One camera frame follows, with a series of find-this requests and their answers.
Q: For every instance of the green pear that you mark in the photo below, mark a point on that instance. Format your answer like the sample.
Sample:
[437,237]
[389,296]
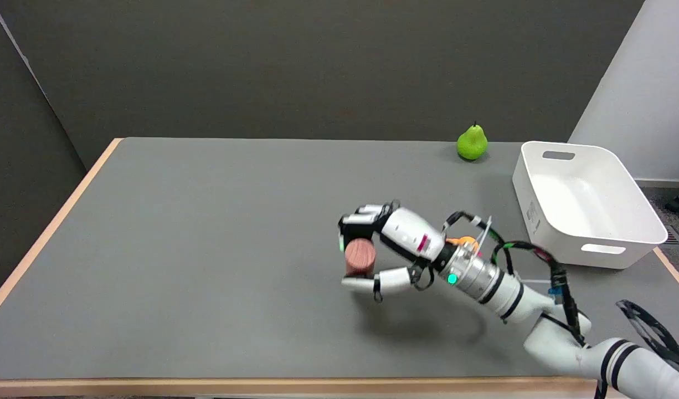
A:
[472,143]

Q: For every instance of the white plastic box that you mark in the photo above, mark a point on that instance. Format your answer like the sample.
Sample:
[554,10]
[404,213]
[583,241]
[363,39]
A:
[583,202]

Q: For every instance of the brown wooden cylinder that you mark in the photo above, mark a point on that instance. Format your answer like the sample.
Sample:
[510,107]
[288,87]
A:
[360,257]

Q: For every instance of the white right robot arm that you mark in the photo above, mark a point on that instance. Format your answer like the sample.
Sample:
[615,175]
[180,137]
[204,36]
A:
[544,316]

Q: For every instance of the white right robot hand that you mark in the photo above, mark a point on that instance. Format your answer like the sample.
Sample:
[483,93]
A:
[409,231]

